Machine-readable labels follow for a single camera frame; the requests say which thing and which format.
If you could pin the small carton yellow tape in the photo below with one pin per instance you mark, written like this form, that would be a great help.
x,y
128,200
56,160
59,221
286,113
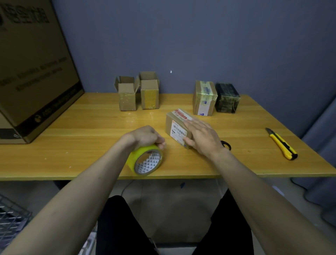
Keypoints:
x,y
149,96

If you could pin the grey pleated curtain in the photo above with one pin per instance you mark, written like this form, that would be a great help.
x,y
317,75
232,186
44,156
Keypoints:
x,y
324,163

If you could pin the person's black trousers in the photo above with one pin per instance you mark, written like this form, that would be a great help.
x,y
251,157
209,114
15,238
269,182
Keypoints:
x,y
120,228

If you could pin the brown box with white label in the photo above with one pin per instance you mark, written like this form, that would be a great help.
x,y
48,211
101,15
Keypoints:
x,y
203,99

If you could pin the black table leg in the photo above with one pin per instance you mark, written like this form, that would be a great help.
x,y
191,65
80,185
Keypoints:
x,y
61,184

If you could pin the yellow utility knife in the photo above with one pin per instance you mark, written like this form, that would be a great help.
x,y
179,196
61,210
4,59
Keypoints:
x,y
283,145

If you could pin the person's left forearm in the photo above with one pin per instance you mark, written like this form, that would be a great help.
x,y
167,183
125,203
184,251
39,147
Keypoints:
x,y
65,205

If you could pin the large flat brown carton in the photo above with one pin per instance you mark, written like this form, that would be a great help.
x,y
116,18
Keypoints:
x,y
34,68

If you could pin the white power strip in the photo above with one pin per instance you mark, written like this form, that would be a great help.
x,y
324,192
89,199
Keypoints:
x,y
89,243

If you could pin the small carton red label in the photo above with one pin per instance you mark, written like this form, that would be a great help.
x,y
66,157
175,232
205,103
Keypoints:
x,y
176,126

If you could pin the person's left hand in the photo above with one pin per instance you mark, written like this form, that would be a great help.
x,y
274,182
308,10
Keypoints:
x,y
145,136

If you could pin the black cardboard box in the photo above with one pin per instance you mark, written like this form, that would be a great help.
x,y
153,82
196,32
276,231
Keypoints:
x,y
227,98

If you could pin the person's right forearm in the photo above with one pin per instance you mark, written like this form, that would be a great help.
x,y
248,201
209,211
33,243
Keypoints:
x,y
278,210

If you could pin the person's right hand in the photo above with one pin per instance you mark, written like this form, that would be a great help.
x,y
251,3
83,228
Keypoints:
x,y
206,139

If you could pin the yellow tape roll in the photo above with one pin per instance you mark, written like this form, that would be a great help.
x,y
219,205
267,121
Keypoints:
x,y
134,157

